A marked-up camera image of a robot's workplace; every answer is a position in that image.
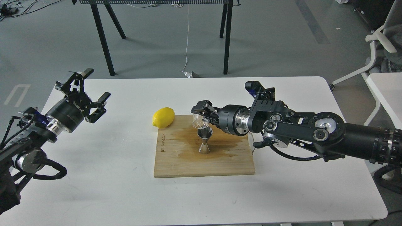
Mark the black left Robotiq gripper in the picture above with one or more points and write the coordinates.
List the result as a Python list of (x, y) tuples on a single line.
[(76, 104)]

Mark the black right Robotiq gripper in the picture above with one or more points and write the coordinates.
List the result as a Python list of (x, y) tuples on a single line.
[(231, 119)]

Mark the person in grey hoodie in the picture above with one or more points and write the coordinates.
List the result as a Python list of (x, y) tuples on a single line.
[(392, 62)]

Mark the black metal table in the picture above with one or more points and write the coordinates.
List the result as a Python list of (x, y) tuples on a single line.
[(138, 30)]

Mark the steel double jigger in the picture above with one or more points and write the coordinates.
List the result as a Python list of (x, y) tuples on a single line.
[(204, 134)]

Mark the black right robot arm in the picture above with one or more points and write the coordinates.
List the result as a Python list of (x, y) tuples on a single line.
[(302, 136)]

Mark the yellow lemon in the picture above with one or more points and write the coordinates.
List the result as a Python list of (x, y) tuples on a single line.
[(162, 118)]

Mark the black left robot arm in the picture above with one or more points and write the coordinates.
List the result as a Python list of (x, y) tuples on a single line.
[(22, 157)]

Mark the white side table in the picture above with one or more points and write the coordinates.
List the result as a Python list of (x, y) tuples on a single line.
[(386, 88)]

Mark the white sneaker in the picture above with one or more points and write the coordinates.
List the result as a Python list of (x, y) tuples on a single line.
[(389, 175)]

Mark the small clear glass cup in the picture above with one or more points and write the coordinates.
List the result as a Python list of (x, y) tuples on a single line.
[(199, 122)]

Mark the wooden cutting board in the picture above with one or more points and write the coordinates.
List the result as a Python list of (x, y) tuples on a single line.
[(177, 152)]

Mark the white office chair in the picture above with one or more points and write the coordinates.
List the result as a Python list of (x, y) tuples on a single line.
[(378, 43)]

